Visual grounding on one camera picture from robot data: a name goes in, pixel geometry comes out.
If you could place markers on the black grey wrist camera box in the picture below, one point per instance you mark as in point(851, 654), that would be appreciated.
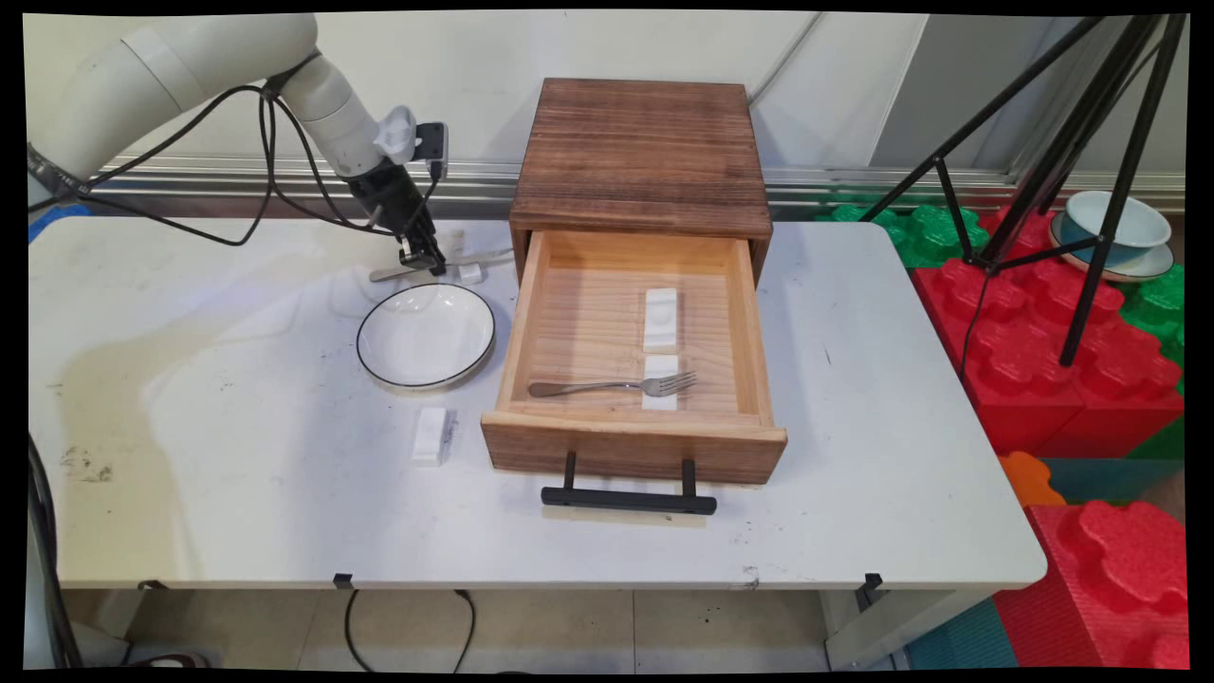
point(432, 142)

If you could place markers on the aluminium wall rail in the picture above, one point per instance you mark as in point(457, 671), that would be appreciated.
point(237, 185)

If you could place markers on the orange foam piece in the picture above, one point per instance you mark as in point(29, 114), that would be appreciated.
point(1029, 479)

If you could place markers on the white ribbed camera mount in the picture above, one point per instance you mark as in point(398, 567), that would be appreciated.
point(396, 133)

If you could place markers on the pale saucer plate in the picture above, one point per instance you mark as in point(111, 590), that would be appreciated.
point(1138, 270)

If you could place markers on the small white ceramic cutlery rest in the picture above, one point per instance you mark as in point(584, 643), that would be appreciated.
point(470, 274)

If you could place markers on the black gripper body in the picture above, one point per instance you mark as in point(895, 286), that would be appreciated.
point(394, 204)

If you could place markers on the metal spoon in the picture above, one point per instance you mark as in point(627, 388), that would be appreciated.
point(484, 257)

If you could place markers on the black tripod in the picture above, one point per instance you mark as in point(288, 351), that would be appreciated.
point(1100, 123)

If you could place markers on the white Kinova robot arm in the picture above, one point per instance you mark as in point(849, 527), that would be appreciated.
point(190, 62)

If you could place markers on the white plate with black rim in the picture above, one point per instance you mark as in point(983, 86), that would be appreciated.
point(427, 337)

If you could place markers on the steel fork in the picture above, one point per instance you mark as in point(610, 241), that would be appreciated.
point(588, 387)

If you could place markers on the white table leg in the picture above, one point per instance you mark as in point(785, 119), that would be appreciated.
point(882, 631)

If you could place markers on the green foam block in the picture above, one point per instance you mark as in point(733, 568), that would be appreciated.
point(920, 232)
point(1162, 304)

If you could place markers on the dark wooden drawer cabinet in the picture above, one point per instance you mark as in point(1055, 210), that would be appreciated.
point(640, 156)

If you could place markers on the teal foam mat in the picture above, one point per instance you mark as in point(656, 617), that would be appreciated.
point(963, 640)

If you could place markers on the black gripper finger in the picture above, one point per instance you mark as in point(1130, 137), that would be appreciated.
point(434, 254)
point(412, 254)

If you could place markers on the teal foam block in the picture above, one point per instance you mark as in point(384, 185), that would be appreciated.
point(1110, 479)

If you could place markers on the pale blue bowl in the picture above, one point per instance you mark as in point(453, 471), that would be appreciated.
point(1138, 228)

